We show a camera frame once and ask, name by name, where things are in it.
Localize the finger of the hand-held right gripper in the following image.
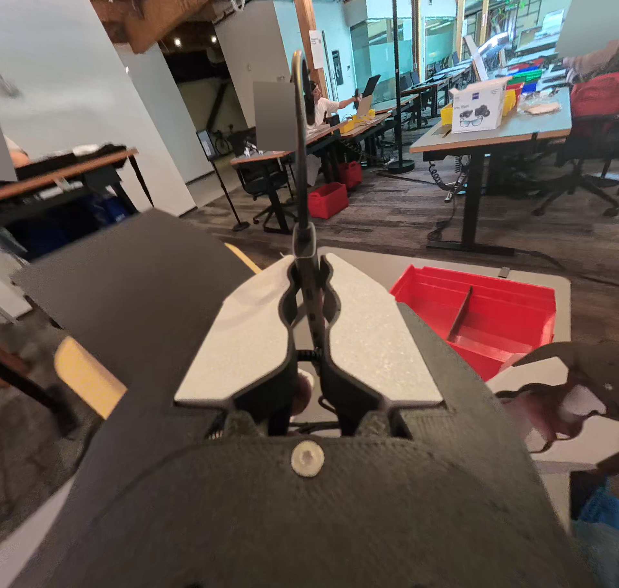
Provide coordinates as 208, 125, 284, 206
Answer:
523, 395, 619, 474
496, 342, 619, 401

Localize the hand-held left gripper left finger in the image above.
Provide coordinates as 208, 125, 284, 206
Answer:
174, 257, 300, 408

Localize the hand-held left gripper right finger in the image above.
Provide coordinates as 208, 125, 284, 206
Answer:
319, 253, 444, 414

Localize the red plastic bin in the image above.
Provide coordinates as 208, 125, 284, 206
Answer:
390, 265, 559, 382

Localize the short black hub cable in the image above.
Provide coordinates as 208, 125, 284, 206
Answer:
290, 350, 341, 436

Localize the grey usb hub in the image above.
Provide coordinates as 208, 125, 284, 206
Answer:
290, 51, 327, 353

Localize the person's left hand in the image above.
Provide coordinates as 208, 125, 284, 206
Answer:
294, 368, 316, 411

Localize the person's blue jeans leg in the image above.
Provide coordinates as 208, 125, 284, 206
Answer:
571, 472, 619, 588

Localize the dark board with wooden rim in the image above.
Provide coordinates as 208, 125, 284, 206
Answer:
14, 208, 264, 421

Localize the red floor container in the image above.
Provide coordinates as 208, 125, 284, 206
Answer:
336, 160, 365, 191
307, 181, 350, 220

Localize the black sign stand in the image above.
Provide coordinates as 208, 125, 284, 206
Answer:
196, 128, 251, 234

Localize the small wooden table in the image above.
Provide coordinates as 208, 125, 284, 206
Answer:
231, 148, 297, 234

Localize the black office chair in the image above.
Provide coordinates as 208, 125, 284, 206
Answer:
532, 71, 619, 218

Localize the cluttered wooden side desk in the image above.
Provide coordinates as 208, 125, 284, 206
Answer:
410, 93, 573, 256

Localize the white printed box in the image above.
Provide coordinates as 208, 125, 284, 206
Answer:
450, 78, 509, 135

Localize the red plastic container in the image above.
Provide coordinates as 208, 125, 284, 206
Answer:
571, 73, 619, 121

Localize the wooden beam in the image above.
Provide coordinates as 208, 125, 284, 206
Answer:
288, 0, 330, 97

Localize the black coiled cable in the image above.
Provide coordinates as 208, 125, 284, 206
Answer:
428, 157, 466, 243

